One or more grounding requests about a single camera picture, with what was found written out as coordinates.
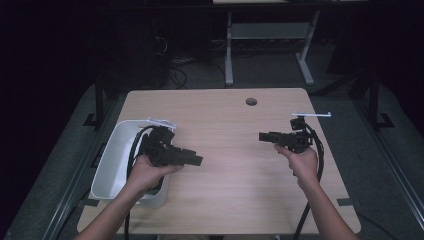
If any white plastic bin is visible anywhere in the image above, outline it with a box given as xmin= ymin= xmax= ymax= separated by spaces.
xmin=90 ymin=119 xmax=175 ymax=209

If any bundle of floor cables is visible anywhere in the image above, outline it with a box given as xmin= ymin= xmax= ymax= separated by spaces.
xmin=168 ymin=56 xmax=228 ymax=90

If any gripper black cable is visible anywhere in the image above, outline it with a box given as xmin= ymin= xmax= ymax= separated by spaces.
xmin=292 ymin=120 xmax=325 ymax=240
xmin=123 ymin=124 xmax=158 ymax=240

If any black metal stand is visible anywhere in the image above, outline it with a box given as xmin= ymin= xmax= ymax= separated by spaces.
xmin=364 ymin=66 xmax=396 ymax=132
xmin=83 ymin=74 xmax=122 ymax=130

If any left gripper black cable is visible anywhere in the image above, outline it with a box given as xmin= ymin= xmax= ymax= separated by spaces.
xmin=123 ymin=124 xmax=158 ymax=240

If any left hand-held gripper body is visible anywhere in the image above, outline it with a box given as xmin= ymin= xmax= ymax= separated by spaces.
xmin=139 ymin=117 xmax=184 ymax=168

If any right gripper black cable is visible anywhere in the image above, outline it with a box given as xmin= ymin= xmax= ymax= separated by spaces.
xmin=292 ymin=120 xmax=325 ymax=240

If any white metal desk frame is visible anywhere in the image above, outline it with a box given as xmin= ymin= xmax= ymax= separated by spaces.
xmin=213 ymin=0 xmax=368 ymax=87

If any person's right hand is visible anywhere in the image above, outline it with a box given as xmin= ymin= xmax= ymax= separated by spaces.
xmin=274 ymin=144 xmax=320 ymax=190

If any person's left hand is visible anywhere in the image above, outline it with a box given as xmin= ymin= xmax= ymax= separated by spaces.
xmin=126 ymin=154 xmax=185 ymax=198

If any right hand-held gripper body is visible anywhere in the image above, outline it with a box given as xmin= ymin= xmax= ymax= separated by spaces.
xmin=283 ymin=112 xmax=333 ymax=154

